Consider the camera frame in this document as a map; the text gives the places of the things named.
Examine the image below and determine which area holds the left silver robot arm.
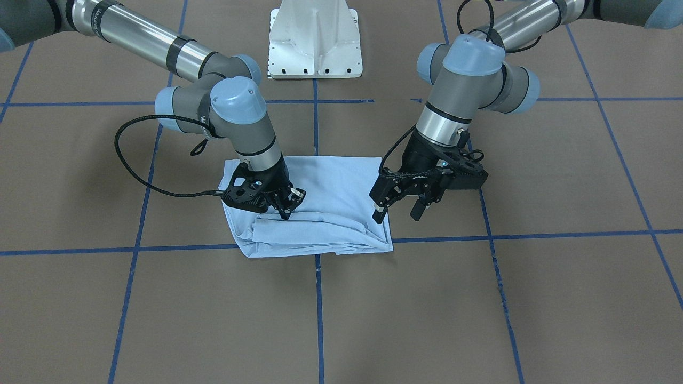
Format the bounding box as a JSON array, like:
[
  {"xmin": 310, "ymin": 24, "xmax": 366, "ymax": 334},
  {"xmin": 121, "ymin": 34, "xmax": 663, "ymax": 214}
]
[{"xmin": 369, "ymin": 1, "xmax": 682, "ymax": 223}]

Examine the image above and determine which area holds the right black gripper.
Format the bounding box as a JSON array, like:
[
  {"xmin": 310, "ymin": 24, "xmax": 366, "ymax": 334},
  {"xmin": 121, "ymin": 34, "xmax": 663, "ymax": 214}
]
[{"xmin": 263, "ymin": 160, "xmax": 306, "ymax": 220}]

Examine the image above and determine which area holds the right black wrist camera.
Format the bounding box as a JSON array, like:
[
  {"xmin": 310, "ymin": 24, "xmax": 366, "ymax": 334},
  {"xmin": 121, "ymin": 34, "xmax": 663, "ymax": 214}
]
[{"xmin": 220, "ymin": 163, "xmax": 269, "ymax": 213}]

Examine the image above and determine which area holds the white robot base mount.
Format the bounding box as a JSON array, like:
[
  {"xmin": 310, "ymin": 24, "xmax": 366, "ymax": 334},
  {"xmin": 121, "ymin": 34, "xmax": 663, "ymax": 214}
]
[{"xmin": 267, "ymin": 1, "xmax": 363, "ymax": 79}]

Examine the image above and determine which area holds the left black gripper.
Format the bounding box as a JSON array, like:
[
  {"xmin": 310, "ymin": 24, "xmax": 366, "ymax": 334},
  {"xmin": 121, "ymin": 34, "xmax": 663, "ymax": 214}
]
[{"xmin": 371, "ymin": 131, "xmax": 449, "ymax": 224}]

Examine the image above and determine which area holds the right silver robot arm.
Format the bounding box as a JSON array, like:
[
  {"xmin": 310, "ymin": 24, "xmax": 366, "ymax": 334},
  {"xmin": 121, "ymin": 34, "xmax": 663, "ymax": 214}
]
[{"xmin": 2, "ymin": 1, "xmax": 306, "ymax": 220}]

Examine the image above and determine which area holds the light blue t-shirt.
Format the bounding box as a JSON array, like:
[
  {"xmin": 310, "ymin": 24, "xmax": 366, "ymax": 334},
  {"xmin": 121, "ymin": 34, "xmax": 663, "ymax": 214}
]
[{"xmin": 224, "ymin": 156, "xmax": 393, "ymax": 258}]

